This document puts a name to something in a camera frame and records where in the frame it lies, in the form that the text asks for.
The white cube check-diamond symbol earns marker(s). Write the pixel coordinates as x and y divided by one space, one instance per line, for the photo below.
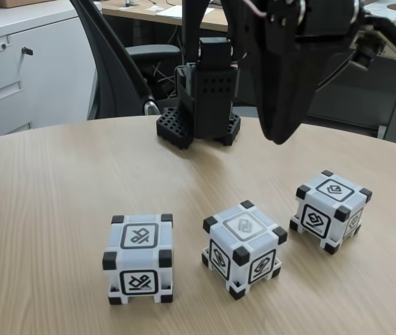
323 209

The white cube zigzag symbol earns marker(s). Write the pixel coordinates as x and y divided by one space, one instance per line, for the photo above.
243 251

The pale cutout board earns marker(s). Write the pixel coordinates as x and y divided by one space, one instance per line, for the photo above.
393 15

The grey metal desk leg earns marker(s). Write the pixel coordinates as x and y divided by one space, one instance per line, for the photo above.
395 104

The white paper sheet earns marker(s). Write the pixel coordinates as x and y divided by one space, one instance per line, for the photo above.
170 12

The wooden office desk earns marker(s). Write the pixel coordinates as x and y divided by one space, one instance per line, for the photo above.
142 12

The black office chair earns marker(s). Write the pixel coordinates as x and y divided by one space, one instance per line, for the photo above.
114 70

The white filing cabinet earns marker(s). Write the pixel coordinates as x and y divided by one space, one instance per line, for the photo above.
62 87

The white cube crossed-lines symbol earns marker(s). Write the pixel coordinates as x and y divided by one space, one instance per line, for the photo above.
138 258

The black cabinet key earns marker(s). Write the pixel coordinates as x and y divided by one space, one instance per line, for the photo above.
28 51

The brown cardboard box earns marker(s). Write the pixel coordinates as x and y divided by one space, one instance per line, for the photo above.
20 3

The silver cabinet lock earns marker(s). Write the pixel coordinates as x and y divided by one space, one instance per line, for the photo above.
3 46

